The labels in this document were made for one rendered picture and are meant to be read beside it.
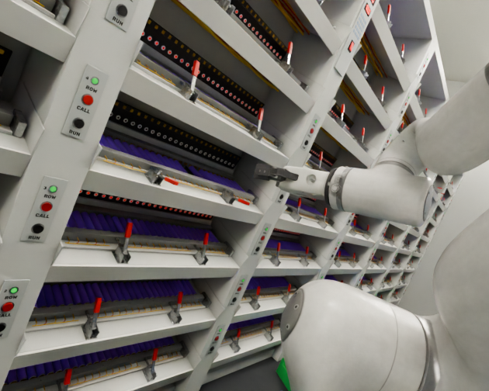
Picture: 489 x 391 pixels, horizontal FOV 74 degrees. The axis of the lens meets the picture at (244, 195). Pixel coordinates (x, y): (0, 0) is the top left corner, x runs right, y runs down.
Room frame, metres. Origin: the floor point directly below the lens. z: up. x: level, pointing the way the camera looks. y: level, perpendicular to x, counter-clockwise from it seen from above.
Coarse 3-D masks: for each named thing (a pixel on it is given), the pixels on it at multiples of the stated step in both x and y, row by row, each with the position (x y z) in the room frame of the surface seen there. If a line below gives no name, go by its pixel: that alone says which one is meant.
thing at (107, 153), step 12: (108, 156) 0.66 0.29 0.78; (120, 156) 0.68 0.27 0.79; (132, 156) 0.71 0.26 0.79; (132, 168) 0.69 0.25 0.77; (144, 168) 0.74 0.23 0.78; (168, 168) 0.79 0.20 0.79; (180, 180) 0.81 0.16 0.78; (192, 180) 0.85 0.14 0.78; (204, 180) 0.89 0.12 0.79; (216, 192) 0.91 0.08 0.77; (240, 192) 1.01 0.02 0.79
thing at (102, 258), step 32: (96, 192) 0.79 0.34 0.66; (96, 224) 0.75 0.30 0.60; (128, 224) 0.73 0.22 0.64; (160, 224) 0.94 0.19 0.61; (192, 224) 1.07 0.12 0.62; (64, 256) 0.63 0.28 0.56; (96, 256) 0.69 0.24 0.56; (128, 256) 0.73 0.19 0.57; (160, 256) 0.84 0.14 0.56; (192, 256) 0.94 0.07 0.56; (224, 256) 1.06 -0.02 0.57
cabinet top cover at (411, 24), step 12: (384, 0) 1.50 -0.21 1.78; (396, 0) 1.47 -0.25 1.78; (408, 0) 1.44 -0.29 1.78; (420, 0) 1.41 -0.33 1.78; (384, 12) 1.58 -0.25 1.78; (396, 12) 1.55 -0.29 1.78; (408, 12) 1.51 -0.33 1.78; (420, 12) 1.48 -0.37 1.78; (396, 24) 1.63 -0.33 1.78; (408, 24) 1.59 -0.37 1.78; (420, 24) 1.55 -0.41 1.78; (432, 24) 1.56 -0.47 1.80; (408, 36) 1.68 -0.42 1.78; (420, 36) 1.64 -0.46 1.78; (432, 36) 1.61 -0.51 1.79
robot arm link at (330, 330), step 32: (320, 288) 0.36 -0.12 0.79; (352, 288) 0.37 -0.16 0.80; (288, 320) 0.36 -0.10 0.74; (320, 320) 0.33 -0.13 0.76; (352, 320) 0.33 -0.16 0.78; (384, 320) 0.34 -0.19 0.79; (416, 320) 0.36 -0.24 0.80; (288, 352) 0.34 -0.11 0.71; (320, 352) 0.32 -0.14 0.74; (352, 352) 0.32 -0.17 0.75; (384, 352) 0.32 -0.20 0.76; (416, 352) 0.33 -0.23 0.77; (320, 384) 0.31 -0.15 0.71; (352, 384) 0.32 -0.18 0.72; (384, 384) 0.32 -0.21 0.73; (416, 384) 0.32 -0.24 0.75
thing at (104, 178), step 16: (112, 128) 0.78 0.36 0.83; (128, 128) 0.81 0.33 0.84; (160, 144) 0.89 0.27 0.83; (96, 160) 0.64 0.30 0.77; (208, 160) 1.04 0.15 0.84; (96, 176) 0.61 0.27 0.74; (112, 176) 0.63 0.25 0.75; (128, 176) 0.67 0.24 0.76; (144, 176) 0.72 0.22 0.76; (240, 176) 1.16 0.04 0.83; (112, 192) 0.65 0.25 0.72; (128, 192) 0.67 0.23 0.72; (144, 192) 0.70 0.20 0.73; (160, 192) 0.73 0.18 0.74; (176, 192) 0.76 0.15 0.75; (192, 192) 0.82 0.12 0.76; (208, 192) 0.90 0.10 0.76; (256, 192) 1.10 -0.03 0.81; (176, 208) 0.79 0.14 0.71; (192, 208) 0.83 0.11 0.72; (208, 208) 0.87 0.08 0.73; (224, 208) 0.91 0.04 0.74; (240, 208) 0.96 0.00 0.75; (256, 208) 1.07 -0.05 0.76
